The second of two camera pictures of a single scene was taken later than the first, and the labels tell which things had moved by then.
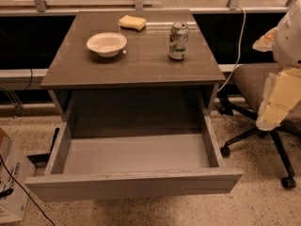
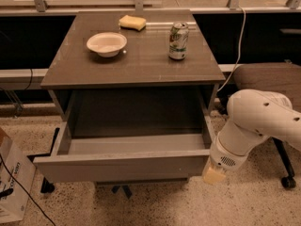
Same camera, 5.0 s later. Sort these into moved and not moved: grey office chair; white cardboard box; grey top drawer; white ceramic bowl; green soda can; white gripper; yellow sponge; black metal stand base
Moved: grey top drawer; black metal stand base; white gripper
Not moved: yellow sponge; green soda can; white cardboard box; grey office chair; white ceramic bowl
